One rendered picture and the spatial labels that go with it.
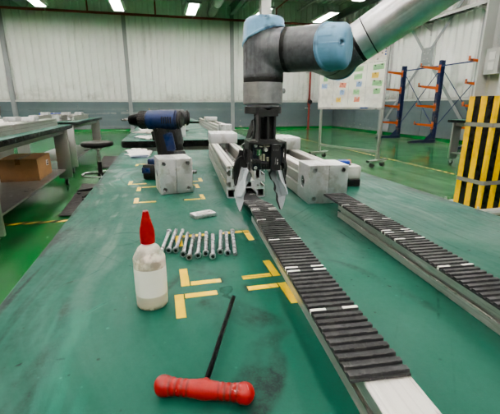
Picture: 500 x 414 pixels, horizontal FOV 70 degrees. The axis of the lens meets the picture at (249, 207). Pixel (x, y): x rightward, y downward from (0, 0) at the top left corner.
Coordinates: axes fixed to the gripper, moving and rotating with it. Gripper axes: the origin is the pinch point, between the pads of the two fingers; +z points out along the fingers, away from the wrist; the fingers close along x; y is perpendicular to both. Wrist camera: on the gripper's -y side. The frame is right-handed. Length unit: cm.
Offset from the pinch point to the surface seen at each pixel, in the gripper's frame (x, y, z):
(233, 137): 4, -75, -8
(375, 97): 294, -506, -33
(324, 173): 17.8, -9.5, -4.3
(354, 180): 33.9, -26.6, 1.3
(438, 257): 18.6, 31.8, -0.3
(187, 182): -15.1, -26.8, 0.3
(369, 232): 17.6, 14.7, 2.0
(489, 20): 264, -251, -96
